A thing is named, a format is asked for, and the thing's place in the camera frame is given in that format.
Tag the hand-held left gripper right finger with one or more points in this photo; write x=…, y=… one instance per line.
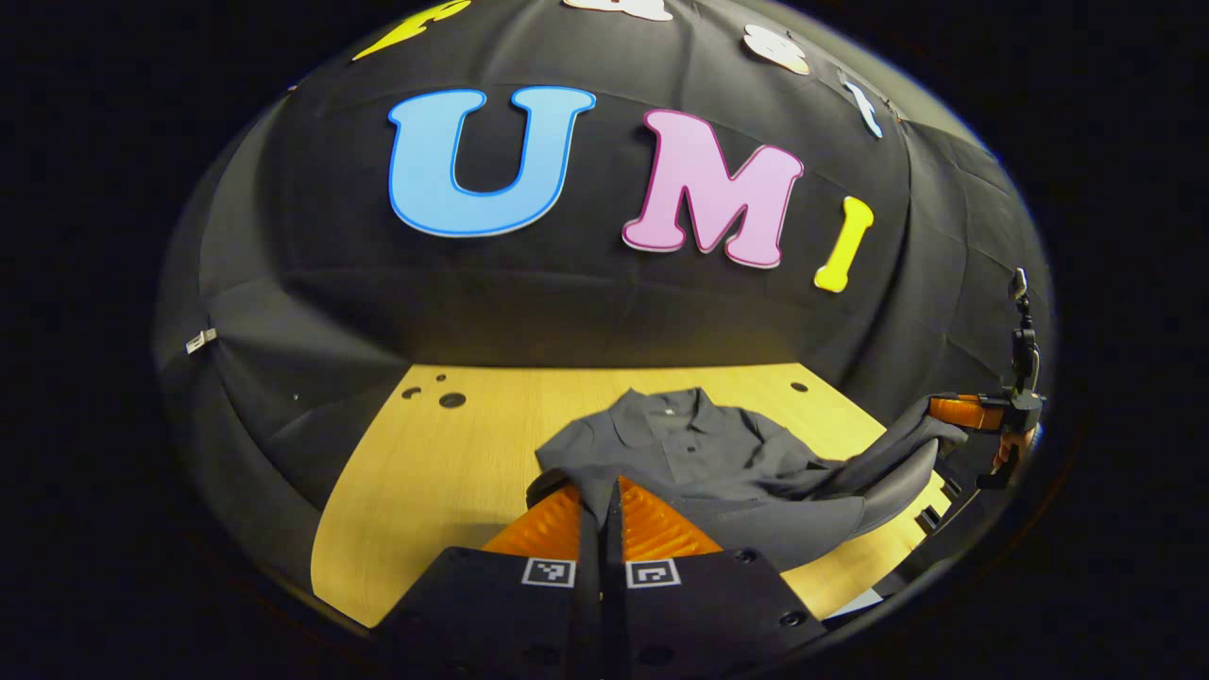
x=614, y=614

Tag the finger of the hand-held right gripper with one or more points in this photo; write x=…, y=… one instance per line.
x=959, y=412

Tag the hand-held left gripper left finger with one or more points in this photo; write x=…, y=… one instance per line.
x=587, y=614

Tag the grey collared shirt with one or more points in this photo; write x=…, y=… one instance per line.
x=699, y=453

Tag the black backdrop cloth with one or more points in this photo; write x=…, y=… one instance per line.
x=586, y=302

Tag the silver binder clip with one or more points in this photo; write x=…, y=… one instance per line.
x=200, y=340

